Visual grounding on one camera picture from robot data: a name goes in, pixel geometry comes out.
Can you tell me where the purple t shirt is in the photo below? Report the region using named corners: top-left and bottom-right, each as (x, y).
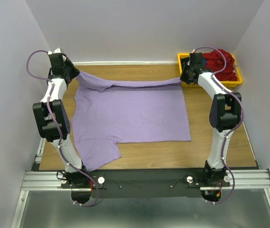
top-left (71, 72), bottom-right (191, 171)

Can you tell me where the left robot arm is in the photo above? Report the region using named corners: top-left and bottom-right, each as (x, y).
top-left (32, 49), bottom-right (93, 188)

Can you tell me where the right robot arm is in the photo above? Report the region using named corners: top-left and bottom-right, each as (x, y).
top-left (178, 53), bottom-right (243, 186)

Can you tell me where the black t shirt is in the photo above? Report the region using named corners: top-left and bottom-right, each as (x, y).
top-left (180, 57), bottom-right (190, 70)

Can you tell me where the red t shirt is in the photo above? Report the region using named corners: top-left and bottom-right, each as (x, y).
top-left (203, 49), bottom-right (237, 81)

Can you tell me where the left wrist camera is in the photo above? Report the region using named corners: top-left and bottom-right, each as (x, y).
top-left (47, 47), bottom-right (64, 55)

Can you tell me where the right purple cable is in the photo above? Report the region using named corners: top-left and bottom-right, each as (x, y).
top-left (193, 46), bottom-right (246, 205)

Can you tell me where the purple cable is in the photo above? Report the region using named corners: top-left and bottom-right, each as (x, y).
top-left (26, 49), bottom-right (100, 208)
top-left (193, 46), bottom-right (246, 205)

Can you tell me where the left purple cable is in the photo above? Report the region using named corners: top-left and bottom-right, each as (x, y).
top-left (26, 49), bottom-right (100, 208)

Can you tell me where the black mounting base plate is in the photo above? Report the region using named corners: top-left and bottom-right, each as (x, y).
top-left (61, 169), bottom-right (231, 202)

